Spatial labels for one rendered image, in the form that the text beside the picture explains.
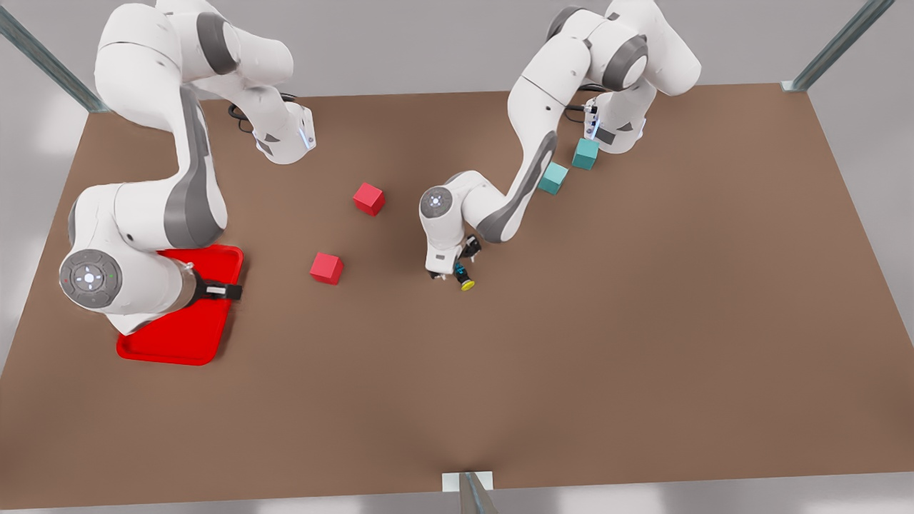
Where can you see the small blue and yellow object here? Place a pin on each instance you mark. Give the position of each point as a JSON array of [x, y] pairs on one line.
[[466, 280]]

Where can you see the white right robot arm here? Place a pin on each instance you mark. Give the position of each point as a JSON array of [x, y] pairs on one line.
[[143, 207]]

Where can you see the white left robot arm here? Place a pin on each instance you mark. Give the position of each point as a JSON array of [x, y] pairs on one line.
[[532, 107]]

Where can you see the red plastic tray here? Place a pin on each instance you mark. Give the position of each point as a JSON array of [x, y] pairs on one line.
[[187, 328]]

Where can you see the teal cube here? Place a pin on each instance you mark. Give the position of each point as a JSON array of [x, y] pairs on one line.
[[585, 153], [553, 178]]

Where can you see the red cube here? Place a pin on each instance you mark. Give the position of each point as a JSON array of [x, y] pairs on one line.
[[368, 199], [326, 268]]

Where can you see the silver frame post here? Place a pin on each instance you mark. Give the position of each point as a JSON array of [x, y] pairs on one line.
[[835, 46], [50, 63], [471, 492]]

